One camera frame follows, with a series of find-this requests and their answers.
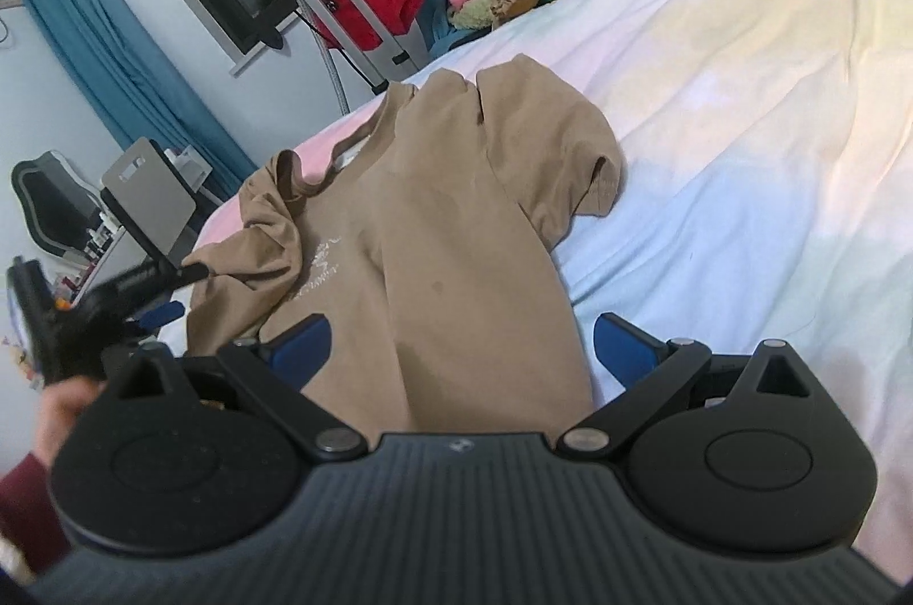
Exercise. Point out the black office chair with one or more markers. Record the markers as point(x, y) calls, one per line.
point(60, 211)

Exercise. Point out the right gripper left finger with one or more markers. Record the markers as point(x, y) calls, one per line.
point(271, 375)

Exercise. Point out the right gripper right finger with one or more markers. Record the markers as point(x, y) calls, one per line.
point(657, 377)

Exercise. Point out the red sleeve forearm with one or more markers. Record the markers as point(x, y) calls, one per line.
point(32, 536)

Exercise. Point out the pastel bed sheet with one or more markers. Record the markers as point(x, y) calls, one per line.
point(766, 192)

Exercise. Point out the blue curtain left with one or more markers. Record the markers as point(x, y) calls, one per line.
point(134, 89)

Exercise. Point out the left hand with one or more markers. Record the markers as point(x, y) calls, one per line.
point(60, 408)

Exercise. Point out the tan t-shirt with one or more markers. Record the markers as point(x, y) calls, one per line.
point(429, 255)

